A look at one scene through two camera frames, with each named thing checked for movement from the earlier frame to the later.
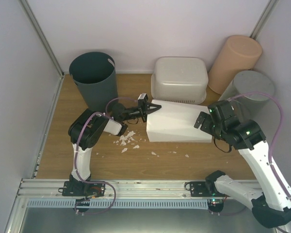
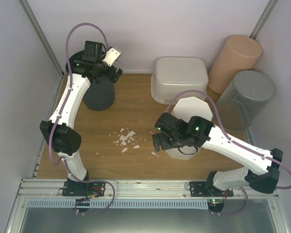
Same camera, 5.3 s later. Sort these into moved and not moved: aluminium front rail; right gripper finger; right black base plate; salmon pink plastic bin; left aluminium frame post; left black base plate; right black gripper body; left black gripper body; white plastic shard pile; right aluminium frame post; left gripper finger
Moved: right black gripper body; right gripper finger; left black gripper body; left gripper finger
Not moved: salmon pink plastic bin; right black base plate; left black base plate; right aluminium frame post; left aluminium frame post; aluminium front rail; white plastic shard pile
